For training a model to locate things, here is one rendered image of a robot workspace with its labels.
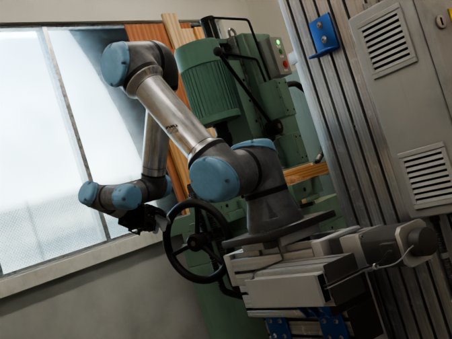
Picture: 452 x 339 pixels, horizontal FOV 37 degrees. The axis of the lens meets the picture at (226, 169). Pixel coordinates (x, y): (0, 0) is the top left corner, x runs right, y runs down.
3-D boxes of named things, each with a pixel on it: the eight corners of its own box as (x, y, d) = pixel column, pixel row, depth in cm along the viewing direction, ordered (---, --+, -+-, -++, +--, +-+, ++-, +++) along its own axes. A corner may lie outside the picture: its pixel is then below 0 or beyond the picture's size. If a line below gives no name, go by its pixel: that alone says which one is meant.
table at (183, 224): (147, 244, 247) (142, 229, 247) (195, 227, 272) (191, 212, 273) (284, 207, 213) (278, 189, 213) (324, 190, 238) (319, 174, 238)
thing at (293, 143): (281, 169, 259) (272, 139, 259) (289, 166, 264) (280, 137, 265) (302, 162, 253) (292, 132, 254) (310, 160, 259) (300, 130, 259)
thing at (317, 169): (191, 212, 266) (188, 203, 266) (194, 212, 267) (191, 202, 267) (327, 172, 231) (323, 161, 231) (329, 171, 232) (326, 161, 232)
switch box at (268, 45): (268, 79, 270) (256, 42, 270) (280, 79, 278) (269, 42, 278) (281, 74, 266) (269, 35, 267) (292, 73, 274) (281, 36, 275)
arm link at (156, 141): (165, 35, 196) (151, 190, 212) (137, 36, 188) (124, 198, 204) (194, 43, 189) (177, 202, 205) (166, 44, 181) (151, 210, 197)
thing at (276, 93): (269, 122, 261) (257, 85, 261) (280, 120, 268) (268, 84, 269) (287, 115, 256) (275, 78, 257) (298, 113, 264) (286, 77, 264)
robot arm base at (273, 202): (315, 214, 173) (304, 177, 174) (271, 231, 165) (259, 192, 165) (281, 221, 186) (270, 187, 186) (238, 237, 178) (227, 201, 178)
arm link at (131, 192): (149, 178, 195) (125, 179, 202) (120, 185, 187) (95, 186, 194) (153, 204, 196) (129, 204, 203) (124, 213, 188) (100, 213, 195)
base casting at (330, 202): (187, 268, 251) (179, 245, 251) (264, 233, 298) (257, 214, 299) (286, 244, 226) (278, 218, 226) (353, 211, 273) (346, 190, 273)
